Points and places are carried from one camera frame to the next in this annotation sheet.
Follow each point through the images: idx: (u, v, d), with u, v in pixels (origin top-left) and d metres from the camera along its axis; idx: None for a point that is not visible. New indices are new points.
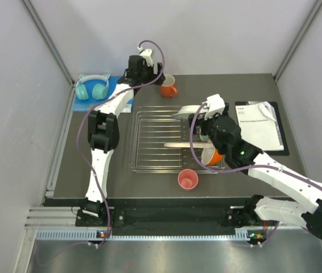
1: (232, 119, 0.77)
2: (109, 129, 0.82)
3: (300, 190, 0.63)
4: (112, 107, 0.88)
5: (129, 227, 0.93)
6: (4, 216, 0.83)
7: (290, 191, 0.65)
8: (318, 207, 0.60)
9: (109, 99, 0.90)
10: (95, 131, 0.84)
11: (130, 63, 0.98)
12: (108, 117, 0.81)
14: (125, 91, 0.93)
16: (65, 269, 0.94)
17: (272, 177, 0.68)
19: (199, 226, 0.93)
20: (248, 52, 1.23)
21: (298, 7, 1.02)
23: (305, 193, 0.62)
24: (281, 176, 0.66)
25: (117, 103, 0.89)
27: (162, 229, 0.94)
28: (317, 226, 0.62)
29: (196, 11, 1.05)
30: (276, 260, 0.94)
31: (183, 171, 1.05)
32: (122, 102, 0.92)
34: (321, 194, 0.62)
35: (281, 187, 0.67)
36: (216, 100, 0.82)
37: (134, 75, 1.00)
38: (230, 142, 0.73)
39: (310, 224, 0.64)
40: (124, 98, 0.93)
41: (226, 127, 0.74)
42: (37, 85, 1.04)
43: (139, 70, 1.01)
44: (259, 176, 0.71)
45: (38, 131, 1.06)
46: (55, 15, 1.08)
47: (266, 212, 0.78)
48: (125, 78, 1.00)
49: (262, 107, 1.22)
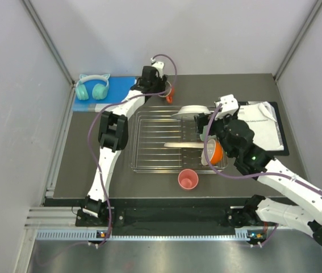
1: (245, 121, 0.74)
2: (120, 131, 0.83)
3: (312, 202, 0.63)
4: (122, 110, 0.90)
5: (129, 227, 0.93)
6: (4, 216, 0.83)
7: (302, 202, 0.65)
8: None
9: (122, 103, 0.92)
10: (106, 131, 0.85)
11: (145, 72, 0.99)
12: (120, 118, 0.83)
14: (138, 97, 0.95)
16: (65, 269, 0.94)
17: (284, 186, 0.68)
19: (199, 227, 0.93)
20: (248, 52, 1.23)
21: (298, 7, 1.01)
23: (318, 205, 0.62)
24: (293, 185, 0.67)
25: (129, 107, 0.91)
27: (162, 229, 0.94)
28: None
29: (196, 11, 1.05)
30: (276, 260, 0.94)
31: (183, 171, 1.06)
32: (134, 107, 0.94)
34: None
35: (293, 197, 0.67)
36: (232, 102, 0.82)
37: (147, 84, 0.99)
38: (242, 146, 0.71)
39: (317, 234, 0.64)
40: (136, 102, 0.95)
41: (239, 130, 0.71)
42: (37, 85, 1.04)
43: (153, 79, 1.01)
44: (269, 183, 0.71)
45: (38, 131, 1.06)
46: (55, 15, 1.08)
47: (268, 214, 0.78)
48: (138, 86, 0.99)
49: (262, 107, 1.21)
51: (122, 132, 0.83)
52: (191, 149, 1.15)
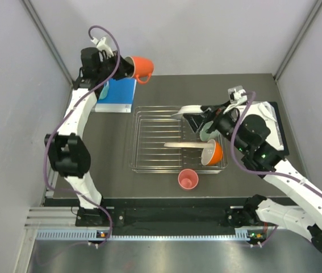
1: (262, 118, 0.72)
2: (76, 156, 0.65)
3: (318, 208, 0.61)
4: (72, 125, 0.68)
5: (129, 227, 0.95)
6: (4, 216, 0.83)
7: (308, 206, 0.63)
8: None
9: (66, 115, 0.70)
10: (58, 158, 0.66)
11: (84, 60, 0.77)
12: (69, 139, 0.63)
14: (86, 98, 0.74)
16: (65, 269, 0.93)
17: (291, 188, 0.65)
19: (199, 226, 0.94)
20: (248, 52, 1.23)
21: (298, 7, 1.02)
23: None
24: (301, 190, 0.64)
25: (78, 118, 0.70)
27: (163, 229, 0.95)
28: None
29: (195, 12, 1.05)
30: (277, 260, 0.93)
31: (183, 171, 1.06)
32: (84, 112, 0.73)
34: None
35: (298, 200, 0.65)
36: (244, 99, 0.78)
37: (95, 73, 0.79)
38: (256, 144, 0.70)
39: (317, 239, 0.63)
40: (86, 106, 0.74)
41: (256, 128, 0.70)
42: (37, 85, 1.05)
43: (99, 65, 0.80)
44: (275, 183, 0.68)
45: (38, 131, 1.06)
46: (55, 15, 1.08)
47: (267, 215, 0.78)
48: (83, 81, 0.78)
49: (262, 106, 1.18)
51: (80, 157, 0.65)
52: (191, 149, 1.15)
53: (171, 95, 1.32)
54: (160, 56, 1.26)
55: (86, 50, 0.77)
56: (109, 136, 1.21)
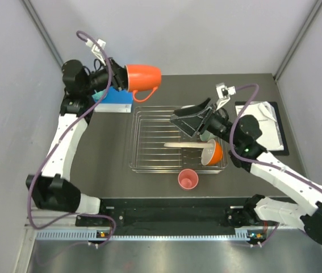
1: (256, 119, 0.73)
2: (63, 198, 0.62)
3: (300, 191, 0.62)
4: (58, 162, 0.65)
5: (130, 227, 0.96)
6: (4, 216, 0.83)
7: (291, 192, 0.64)
8: (318, 210, 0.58)
9: (51, 151, 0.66)
10: (44, 199, 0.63)
11: (67, 85, 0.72)
12: (54, 181, 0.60)
14: (73, 127, 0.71)
16: (65, 269, 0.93)
17: (273, 176, 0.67)
19: (199, 226, 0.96)
20: (248, 52, 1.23)
21: (298, 7, 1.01)
23: (305, 194, 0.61)
24: (283, 176, 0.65)
25: (64, 153, 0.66)
27: (163, 229, 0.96)
28: (317, 230, 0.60)
29: (195, 12, 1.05)
30: (277, 259, 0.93)
31: (183, 171, 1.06)
32: (71, 144, 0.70)
34: (321, 198, 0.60)
35: (283, 187, 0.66)
36: (234, 93, 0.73)
37: (82, 94, 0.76)
38: (247, 144, 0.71)
39: (308, 226, 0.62)
40: (73, 136, 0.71)
41: (250, 129, 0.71)
42: (36, 85, 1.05)
43: (83, 85, 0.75)
44: (260, 174, 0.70)
45: (38, 131, 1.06)
46: (55, 16, 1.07)
47: (266, 212, 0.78)
48: (70, 104, 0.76)
49: (262, 107, 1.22)
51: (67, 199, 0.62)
52: (191, 149, 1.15)
53: (171, 95, 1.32)
54: (160, 56, 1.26)
55: (66, 72, 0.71)
56: (109, 136, 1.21)
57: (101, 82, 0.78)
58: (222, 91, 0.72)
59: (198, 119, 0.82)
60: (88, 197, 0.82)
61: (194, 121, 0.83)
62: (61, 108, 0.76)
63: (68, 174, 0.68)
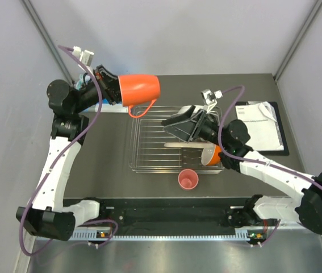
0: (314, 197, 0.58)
1: (245, 123, 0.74)
2: (54, 230, 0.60)
3: (285, 181, 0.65)
4: (49, 193, 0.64)
5: (129, 227, 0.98)
6: (4, 216, 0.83)
7: (279, 184, 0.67)
8: (304, 195, 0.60)
9: (41, 180, 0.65)
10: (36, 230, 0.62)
11: (55, 110, 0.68)
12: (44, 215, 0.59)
14: (65, 153, 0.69)
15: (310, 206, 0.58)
16: (65, 269, 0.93)
17: (260, 172, 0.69)
19: (199, 226, 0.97)
20: (248, 52, 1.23)
21: (298, 8, 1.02)
23: (291, 183, 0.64)
24: (270, 169, 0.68)
25: (55, 182, 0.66)
27: (163, 229, 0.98)
28: (309, 218, 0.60)
29: (195, 12, 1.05)
30: (277, 260, 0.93)
31: (183, 171, 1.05)
32: (63, 172, 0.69)
34: (306, 184, 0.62)
35: (271, 181, 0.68)
36: (220, 96, 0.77)
37: (73, 115, 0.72)
38: (237, 147, 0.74)
39: (302, 217, 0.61)
40: (65, 162, 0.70)
41: (239, 134, 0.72)
42: (36, 85, 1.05)
43: (73, 105, 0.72)
44: (250, 173, 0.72)
45: (38, 131, 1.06)
46: (55, 16, 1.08)
47: (264, 210, 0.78)
48: (62, 124, 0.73)
49: (262, 107, 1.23)
51: (59, 231, 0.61)
52: (191, 149, 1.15)
53: (172, 95, 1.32)
54: (160, 56, 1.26)
55: (53, 97, 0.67)
56: (109, 136, 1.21)
57: (92, 96, 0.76)
58: (209, 96, 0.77)
59: (192, 123, 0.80)
60: (85, 207, 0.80)
61: (188, 127, 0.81)
62: (53, 130, 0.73)
63: (61, 202, 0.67)
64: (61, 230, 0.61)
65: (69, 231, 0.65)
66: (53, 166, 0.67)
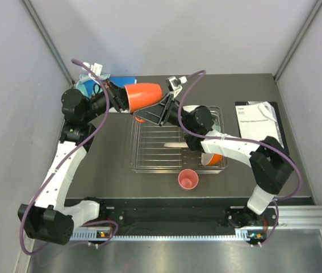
0: (259, 157, 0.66)
1: (208, 110, 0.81)
2: (53, 230, 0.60)
3: (238, 149, 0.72)
4: (52, 193, 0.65)
5: (129, 227, 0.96)
6: (4, 216, 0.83)
7: (233, 153, 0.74)
8: (251, 157, 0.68)
9: (46, 180, 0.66)
10: (35, 230, 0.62)
11: (67, 115, 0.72)
12: (46, 214, 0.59)
14: (71, 156, 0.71)
15: (258, 166, 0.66)
16: (65, 269, 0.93)
17: (218, 146, 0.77)
19: (199, 227, 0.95)
20: (249, 52, 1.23)
21: (298, 7, 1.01)
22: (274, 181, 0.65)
23: (242, 149, 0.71)
24: (225, 143, 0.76)
25: (59, 182, 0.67)
27: (163, 229, 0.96)
28: (262, 179, 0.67)
29: (195, 12, 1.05)
30: (276, 259, 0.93)
31: (183, 171, 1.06)
32: (68, 173, 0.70)
34: (254, 147, 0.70)
35: (229, 152, 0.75)
36: (185, 81, 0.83)
37: (82, 122, 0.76)
38: (201, 131, 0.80)
39: (259, 181, 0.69)
40: (71, 165, 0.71)
41: (204, 120, 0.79)
42: (36, 85, 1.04)
43: (84, 112, 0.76)
44: (212, 150, 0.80)
45: (38, 131, 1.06)
46: (55, 16, 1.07)
47: (254, 202, 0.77)
48: (71, 131, 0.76)
49: (262, 106, 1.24)
51: (58, 232, 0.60)
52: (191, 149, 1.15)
53: None
54: (160, 56, 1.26)
55: (66, 103, 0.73)
56: (109, 136, 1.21)
57: (102, 106, 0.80)
58: (175, 81, 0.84)
59: (160, 107, 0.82)
60: (85, 209, 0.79)
61: (157, 109, 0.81)
62: (61, 135, 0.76)
63: (63, 203, 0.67)
64: (60, 232, 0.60)
65: (67, 235, 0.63)
66: (59, 166, 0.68)
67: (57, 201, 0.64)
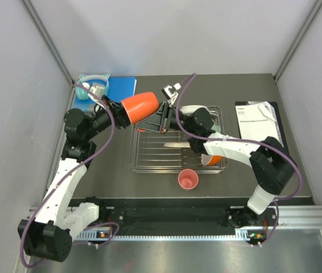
0: (259, 156, 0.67)
1: (207, 110, 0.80)
2: (52, 247, 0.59)
3: (238, 149, 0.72)
4: (53, 209, 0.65)
5: (129, 227, 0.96)
6: (3, 216, 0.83)
7: (235, 154, 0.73)
8: (251, 157, 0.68)
9: (47, 195, 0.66)
10: (34, 247, 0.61)
11: (69, 133, 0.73)
12: (46, 230, 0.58)
14: (73, 172, 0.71)
15: (258, 165, 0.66)
16: (65, 269, 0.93)
17: (221, 147, 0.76)
19: (199, 226, 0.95)
20: (249, 52, 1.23)
21: (298, 7, 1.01)
22: (275, 181, 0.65)
23: (243, 149, 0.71)
24: (226, 143, 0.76)
25: (59, 198, 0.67)
27: (162, 229, 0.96)
28: (263, 180, 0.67)
29: (195, 12, 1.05)
30: (277, 260, 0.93)
31: (183, 171, 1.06)
32: (68, 190, 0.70)
34: (254, 147, 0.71)
35: (230, 154, 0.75)
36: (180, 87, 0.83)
37: (83, 140, 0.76)
38: (203, 132, 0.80)
39: (260, 181, 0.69)
40: (71, 181, 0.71)
41: (203, 120, 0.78)
42: (36, 85, 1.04)
43: (85, 131, 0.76)
44: (213, 151, 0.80)
45: (38, 131, 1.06)
46: (54, 16, 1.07)
47: (254, 202, 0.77)
48: (72, 148, 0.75)
49: (262, 107, 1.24)
51: (57, 248, 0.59)
52: (191, 149, 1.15)
53: None
54: (160, 56, 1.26)
55: (68, 121, 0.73)
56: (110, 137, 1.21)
57: (103, 122, 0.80)
58: (170, 90, 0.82)
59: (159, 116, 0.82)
60: (83, 215, 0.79)
61: (156, 119, 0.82)
62: (63, 152, 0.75)
63: (63, 218, 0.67)
64: (59, 248, 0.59)
65: (66, 251, 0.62)
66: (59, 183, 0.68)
67: (57, 216, 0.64)
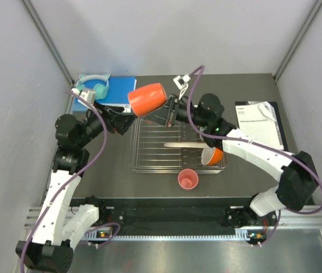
0: (292, 174, 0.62)
1: (217, 96, 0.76)
2: (53, 264, 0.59)
3: (267, 159, 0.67)
4: (49, 227, 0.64)
5: (129, 227, 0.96)
6: (3, 216, 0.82)
7: (259, 161, 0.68)
8: (283, 172, 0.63)
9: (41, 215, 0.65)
10: (35, 263, 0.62)
11: (61, 140, 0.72)
12: (45, 250, 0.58)
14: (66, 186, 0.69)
15: (289, 182, 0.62)
16: None
17: (243, 150, 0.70)
19: (199, 226, 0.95)
20: (248, 52, 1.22)
21: (298, 7, 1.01)
22: (300, 201, 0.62)
23: (271, 161, 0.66)
24: (251, 147, 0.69)
25: (55, 216, 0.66)
27: (162, 229, 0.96)
28: (287, 195, 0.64)
29: (195, 12, 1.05)
30: (277, 259, 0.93)
31: (183, 171, 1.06)
32: (63, 205, 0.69)
34: (286, 161, 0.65)
35: (252, 159, 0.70)
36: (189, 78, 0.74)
37: (75, 148, 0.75)
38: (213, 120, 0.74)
39: (280, 194, 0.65)
40: (66, 195, 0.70)
41: (211, 105, 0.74)
42: (36, 85, 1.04)
43: (78, 138, 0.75)
44: (231, 151, 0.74)
45: (38, 131, 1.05)
46: (54, 15, 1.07)
47: (258, 204, 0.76)
48: (63, 157, 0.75)
49: (262, 107, 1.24)
51: (58, 265, 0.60)
52: (191, 149, 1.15)
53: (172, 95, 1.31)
54: (160, 56, 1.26)
55: (60, 128, 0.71)
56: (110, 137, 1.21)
57: (96, 128, 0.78)
58: (179, 81, 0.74)
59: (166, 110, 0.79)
60: (82, 219, 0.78)
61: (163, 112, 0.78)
62: (54, 162, 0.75)
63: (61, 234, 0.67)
64: (61, 264, 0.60)
65: (67, 264, 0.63)
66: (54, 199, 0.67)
67: (54, 234, 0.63)
